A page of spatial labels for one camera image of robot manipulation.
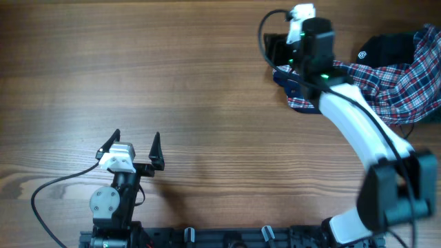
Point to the plaid sleeveless shirt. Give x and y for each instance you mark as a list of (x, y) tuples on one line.
[(389, 89)]

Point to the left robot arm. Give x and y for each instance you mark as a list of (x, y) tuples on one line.
[(113, 206)]

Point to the black mesh shorts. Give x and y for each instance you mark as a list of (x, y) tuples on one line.
[(386, 51)]

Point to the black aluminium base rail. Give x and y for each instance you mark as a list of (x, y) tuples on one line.
[(292, 237)]

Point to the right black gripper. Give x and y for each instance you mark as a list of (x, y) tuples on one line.
[(274, 46)]

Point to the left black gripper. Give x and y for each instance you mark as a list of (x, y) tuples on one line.
[(147, 169)]

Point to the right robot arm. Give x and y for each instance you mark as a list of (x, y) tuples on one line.
[(400, 182)]

